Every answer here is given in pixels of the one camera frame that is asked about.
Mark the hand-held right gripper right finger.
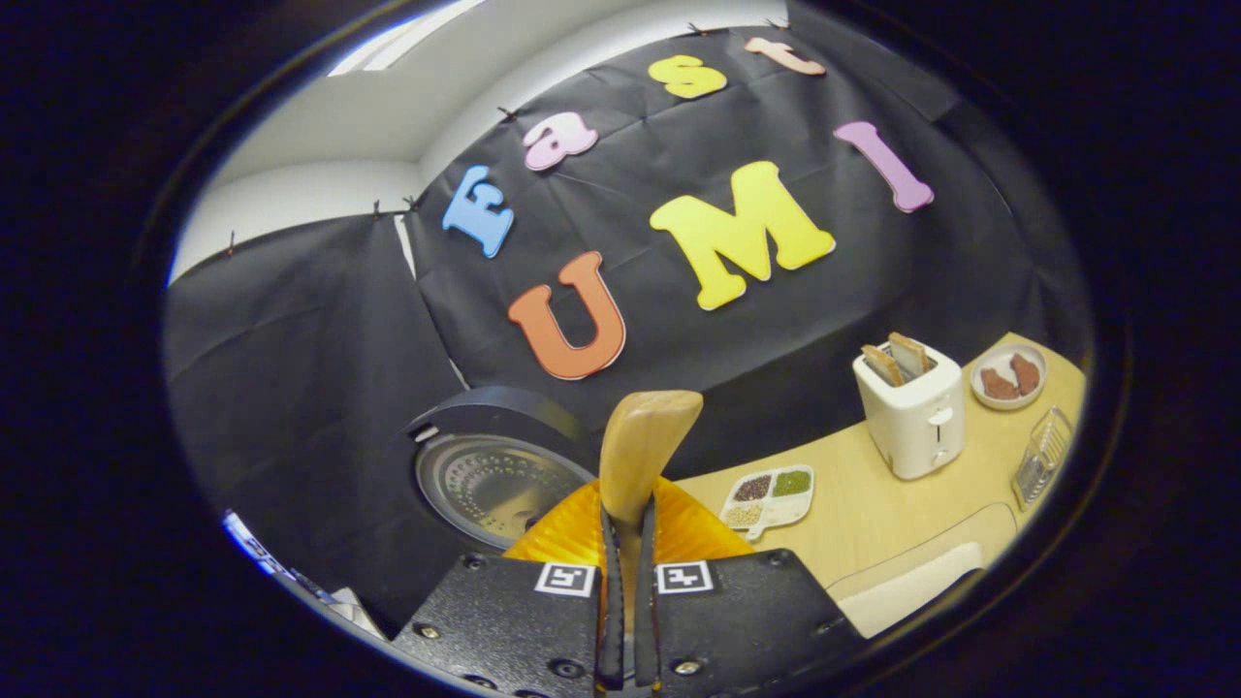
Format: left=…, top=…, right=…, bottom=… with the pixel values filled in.
left=633, top=478, right=866, bottom=698

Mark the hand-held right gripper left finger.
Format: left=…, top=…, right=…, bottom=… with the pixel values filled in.
left=391, top=478, right=626, bottom=698

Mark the dark grey rice cooker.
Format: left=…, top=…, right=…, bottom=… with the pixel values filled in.
left=388, top=386, right=604, bottom=583

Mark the wooden spoon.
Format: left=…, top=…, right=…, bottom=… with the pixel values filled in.
left=599, top=390, right=705, bottom=641

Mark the clear chopstick holder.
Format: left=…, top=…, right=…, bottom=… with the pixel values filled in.
left=1011, top=406, right=1074, bottom=512

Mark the white divided grain dish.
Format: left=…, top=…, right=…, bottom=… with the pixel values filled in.
left=719, top=464, right=815, bottom=542

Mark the white side desk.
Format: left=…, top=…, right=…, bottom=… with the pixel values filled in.
left=325, top=584, right=391, bottom=641

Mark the white toaster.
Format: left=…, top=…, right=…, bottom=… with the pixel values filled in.
left=852, top=339, right=967, bottom=482

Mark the toasted bread slice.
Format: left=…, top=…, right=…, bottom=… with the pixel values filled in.
left=887, top=333, right=934, bottom=379
left=861, top=344, right=905, bottom=387

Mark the white round plate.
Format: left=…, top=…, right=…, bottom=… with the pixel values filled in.
left=971, top=343, right=1049, bottom=411

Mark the large ceiling light panel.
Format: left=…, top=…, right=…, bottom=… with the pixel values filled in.
left=328, top=0, right=486, bottom=77

